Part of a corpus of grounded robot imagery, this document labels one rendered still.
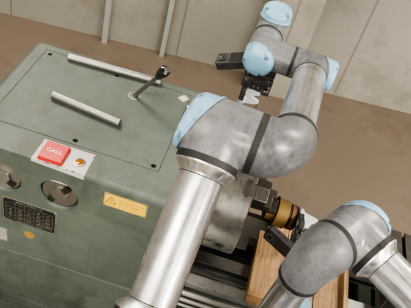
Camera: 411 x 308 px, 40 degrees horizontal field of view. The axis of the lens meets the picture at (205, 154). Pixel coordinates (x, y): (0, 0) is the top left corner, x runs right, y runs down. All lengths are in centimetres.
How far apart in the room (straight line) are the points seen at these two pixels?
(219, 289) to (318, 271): 59
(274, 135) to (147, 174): 50
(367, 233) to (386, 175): 258
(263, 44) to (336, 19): 266
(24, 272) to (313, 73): 102
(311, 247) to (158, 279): 35
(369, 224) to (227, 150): 40
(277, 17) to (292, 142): 47
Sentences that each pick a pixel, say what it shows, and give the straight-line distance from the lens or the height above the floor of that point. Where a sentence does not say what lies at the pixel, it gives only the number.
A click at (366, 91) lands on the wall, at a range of 431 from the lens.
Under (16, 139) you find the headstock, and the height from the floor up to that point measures 126.
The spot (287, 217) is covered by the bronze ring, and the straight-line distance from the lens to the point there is 162.
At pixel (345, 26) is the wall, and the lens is 400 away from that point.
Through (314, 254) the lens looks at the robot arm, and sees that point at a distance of 117.
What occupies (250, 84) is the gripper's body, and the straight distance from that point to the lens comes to 156.
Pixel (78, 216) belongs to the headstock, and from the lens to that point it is 148.
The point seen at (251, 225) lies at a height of 104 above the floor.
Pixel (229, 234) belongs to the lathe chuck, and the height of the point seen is 110.
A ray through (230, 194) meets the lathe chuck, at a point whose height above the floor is 120.
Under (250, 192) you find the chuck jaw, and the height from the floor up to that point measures 120.
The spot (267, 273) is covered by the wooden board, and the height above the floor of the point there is 88.
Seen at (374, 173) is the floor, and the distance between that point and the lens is 376.
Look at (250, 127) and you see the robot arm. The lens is 97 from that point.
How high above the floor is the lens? 224
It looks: 41 degrees down
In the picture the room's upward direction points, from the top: 17 degrees clockwise
